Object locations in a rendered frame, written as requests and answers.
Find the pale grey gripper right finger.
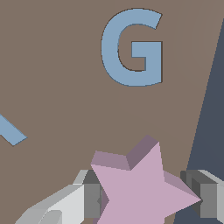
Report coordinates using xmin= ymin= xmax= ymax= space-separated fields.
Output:
xmin=179 ymin=169 xmax=224 ymax=224

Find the pink star block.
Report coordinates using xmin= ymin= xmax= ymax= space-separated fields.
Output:
xmin=90 ymin=134 xmax=202 ymax=224

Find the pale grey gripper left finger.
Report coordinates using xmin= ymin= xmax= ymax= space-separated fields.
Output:
xmin=15 ymin=169 xmax=110 ymax=224

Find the brown board with letter slots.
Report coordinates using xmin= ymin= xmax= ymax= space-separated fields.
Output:
xmin=0 ymin=0 xmax=224 ymax=224

